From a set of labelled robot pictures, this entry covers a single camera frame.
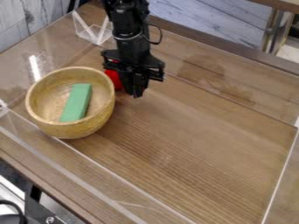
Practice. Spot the wooden bowl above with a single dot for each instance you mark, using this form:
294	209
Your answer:
47	97

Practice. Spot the green rectangular block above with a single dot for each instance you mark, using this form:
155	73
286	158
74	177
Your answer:
78	102

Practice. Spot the metal table leg frame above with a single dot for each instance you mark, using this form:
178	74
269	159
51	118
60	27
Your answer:
277	30

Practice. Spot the red fruit with green stem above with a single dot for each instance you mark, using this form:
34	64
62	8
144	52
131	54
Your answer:
114	76

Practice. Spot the black equipment base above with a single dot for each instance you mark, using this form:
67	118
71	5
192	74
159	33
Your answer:
23	209

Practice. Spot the clear acrylic tray wall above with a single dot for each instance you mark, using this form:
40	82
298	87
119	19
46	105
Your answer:
171	162

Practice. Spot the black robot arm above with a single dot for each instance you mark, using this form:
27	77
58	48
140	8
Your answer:
128	16

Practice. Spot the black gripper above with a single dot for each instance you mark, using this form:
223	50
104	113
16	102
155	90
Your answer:
148	66

